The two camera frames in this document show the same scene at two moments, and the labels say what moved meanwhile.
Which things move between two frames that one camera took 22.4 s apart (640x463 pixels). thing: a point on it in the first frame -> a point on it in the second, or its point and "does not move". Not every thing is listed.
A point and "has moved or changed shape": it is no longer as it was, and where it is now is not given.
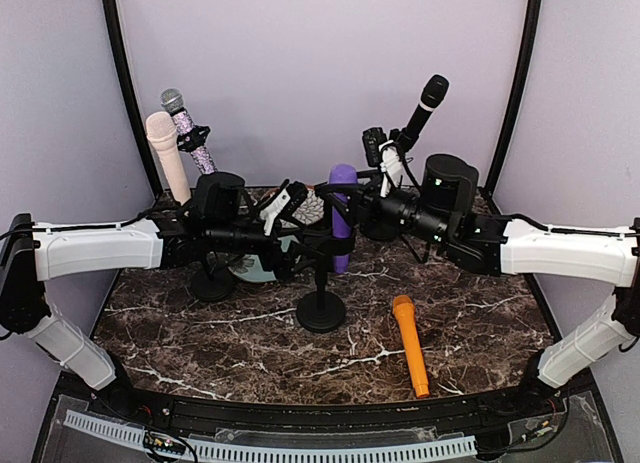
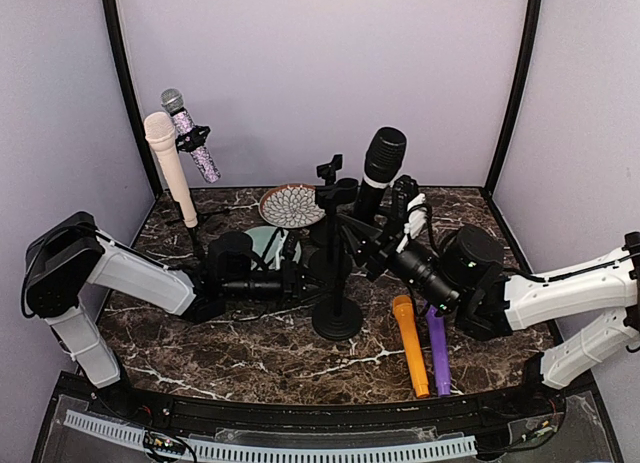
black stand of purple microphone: x=323 y=311 -> x=332 y=263
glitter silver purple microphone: x=172 y=100 does not move
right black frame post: x=523 y=84 does not move
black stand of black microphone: x=381 y=227 -> x=337 y=320
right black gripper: x=367 y=198 -> x=373 y=260
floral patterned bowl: x=310 y=212 does not move
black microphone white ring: x=432 y=94 has moved or changed shape
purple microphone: x=341 y=175 -> x=439 y=346
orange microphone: x=404 y=309 does not move
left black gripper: x=272 y=260 -> x=294 y=284
